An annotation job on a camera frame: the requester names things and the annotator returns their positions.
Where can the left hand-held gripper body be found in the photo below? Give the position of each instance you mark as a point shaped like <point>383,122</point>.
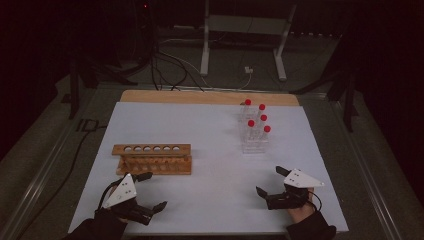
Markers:
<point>121,195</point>

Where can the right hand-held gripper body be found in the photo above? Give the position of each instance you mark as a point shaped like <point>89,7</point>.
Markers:
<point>291,196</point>

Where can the wooden test tube rack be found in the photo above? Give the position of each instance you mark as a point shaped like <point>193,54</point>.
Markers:
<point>156,163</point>

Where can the clear plastic test tube rack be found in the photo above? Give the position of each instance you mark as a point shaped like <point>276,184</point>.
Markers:
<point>255,146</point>

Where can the person's right hand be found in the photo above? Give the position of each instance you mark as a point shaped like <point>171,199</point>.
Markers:
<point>299,213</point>

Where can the person's left hand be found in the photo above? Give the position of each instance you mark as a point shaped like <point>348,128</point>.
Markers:
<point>122,220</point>

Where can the white table mat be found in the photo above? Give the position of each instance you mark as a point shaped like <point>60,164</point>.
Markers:
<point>213,186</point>

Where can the black stand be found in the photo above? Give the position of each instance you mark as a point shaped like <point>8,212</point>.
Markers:
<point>75,90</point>
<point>348,100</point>

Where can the white plug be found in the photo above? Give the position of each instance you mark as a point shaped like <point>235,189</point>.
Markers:
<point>248,70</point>

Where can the grey metal stand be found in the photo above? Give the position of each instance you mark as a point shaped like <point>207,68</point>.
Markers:
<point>246,25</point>

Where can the aluminium frame rail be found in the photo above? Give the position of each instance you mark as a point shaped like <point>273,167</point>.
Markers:
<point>40,173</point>
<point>366,173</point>

